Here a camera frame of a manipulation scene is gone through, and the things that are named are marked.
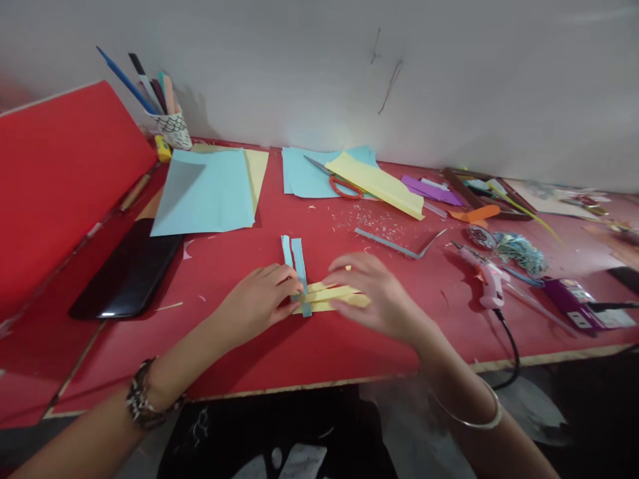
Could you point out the person's left hand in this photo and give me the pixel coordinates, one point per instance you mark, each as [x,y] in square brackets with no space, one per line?
[257,299]

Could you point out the round patterned tape roll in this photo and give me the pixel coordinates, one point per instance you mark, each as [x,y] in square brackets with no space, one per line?
[480,235]

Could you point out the person's legs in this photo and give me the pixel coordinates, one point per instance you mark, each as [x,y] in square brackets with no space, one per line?
[259,439]

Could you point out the person's right fingers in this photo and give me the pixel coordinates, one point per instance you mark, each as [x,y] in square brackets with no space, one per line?
[352,272]

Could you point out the bundle of blue green threads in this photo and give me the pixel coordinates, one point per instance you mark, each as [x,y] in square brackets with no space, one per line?
[521,254]

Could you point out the yellow green paper strip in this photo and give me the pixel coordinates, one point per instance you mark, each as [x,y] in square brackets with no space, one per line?
[524,209]

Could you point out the bent grey blue paper strip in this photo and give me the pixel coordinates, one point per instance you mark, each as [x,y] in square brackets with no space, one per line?
[389,244]

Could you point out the purple paper pieces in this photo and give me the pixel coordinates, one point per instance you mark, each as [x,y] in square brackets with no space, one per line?
[424,188]

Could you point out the wide yellow paper strip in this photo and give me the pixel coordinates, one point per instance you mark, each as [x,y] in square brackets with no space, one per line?
[324,303]

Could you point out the red upright board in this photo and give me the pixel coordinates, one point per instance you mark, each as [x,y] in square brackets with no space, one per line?
[60,189]

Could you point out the purple box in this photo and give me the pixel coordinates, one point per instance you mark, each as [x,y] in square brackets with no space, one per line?
[569,302]

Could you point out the pile of paper scraps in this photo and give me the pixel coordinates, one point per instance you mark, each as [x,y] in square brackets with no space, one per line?
[564,199]

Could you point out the pink glue gun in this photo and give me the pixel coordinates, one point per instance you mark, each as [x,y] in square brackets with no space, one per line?
[486,282]

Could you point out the flat yellow paper sheet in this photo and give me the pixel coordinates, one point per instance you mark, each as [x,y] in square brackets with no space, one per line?
[258,174]

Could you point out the orange paper piece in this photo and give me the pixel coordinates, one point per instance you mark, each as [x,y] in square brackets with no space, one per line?
[474,214]

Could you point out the person's left thumb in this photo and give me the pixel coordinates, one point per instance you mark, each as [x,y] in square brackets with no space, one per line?
[287,273]

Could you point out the person's left fingers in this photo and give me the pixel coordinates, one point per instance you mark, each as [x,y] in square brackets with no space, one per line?
[292,302]

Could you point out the stack of light blue sheets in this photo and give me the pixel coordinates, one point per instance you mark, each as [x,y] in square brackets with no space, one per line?
[304,179]

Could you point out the clear glue stick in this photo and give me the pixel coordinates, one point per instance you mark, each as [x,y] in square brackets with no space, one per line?
[541,309]

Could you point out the short light blue paper strip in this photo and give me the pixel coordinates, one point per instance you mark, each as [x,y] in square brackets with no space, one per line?
[286,254]

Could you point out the large light blue paper sheet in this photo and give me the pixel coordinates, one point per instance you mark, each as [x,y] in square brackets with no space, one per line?
[204,194]

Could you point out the yellow glue stick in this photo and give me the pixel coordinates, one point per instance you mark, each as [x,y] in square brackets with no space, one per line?
[163,147]

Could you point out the person's right hand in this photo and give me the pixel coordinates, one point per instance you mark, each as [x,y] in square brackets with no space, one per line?
[384,299]

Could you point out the black glossy tray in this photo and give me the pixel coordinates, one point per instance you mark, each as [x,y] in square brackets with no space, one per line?
[130,274]

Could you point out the folded yellow paper sheet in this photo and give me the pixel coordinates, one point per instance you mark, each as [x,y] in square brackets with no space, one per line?
[374,182]

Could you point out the brown wooden frame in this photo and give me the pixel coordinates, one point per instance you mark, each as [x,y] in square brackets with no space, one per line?
[462,192]

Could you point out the long light blue paper strip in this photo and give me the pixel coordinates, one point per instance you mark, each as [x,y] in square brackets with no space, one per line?
[301,264]

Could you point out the narrow yellow paper strip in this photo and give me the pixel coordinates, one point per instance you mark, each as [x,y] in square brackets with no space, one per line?
[319,286]

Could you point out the white patterned pen cup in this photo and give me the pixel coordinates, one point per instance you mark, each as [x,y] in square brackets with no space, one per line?
[170,128]

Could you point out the bunch of pens and pencils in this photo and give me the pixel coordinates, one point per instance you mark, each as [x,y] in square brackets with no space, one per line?
[150,90]

